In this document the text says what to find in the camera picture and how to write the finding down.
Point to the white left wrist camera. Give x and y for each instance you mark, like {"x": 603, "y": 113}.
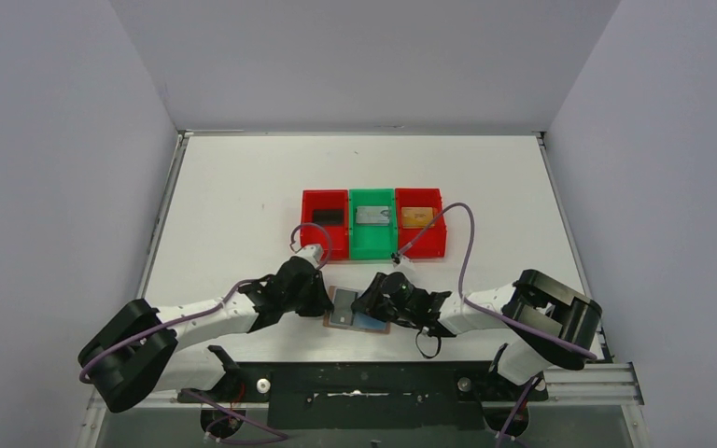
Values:
{"x": 313, "y": 254}

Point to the aluminium table edge rail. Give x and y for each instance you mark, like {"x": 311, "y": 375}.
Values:
{"x": 168, "y": 191}

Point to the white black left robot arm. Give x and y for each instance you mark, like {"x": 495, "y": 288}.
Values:
{"x": 131, "y": 356}

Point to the tan leather card holder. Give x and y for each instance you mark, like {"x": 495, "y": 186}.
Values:
{"x": 362, "y": 322}

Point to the black card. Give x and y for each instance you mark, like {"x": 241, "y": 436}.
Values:
{"x": 328, "y": 217}

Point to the silver card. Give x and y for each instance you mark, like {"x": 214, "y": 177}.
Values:
{"x": 373, "y": 215}

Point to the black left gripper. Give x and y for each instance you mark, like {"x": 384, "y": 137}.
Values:
{"x": 319, "y": 295}

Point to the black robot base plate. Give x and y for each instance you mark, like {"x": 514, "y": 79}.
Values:
{"x": 464, "y": 395}

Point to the green plastic bin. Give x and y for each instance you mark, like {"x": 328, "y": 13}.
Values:
{"x": 372, "y": 242}

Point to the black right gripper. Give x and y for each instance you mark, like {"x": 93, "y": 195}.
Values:
{"x": 370, "y": 302}

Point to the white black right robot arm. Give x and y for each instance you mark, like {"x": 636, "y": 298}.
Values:
{"x": 554, "y": 324}

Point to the gold card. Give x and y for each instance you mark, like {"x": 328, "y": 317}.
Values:
{"x": 416, "y": 217}

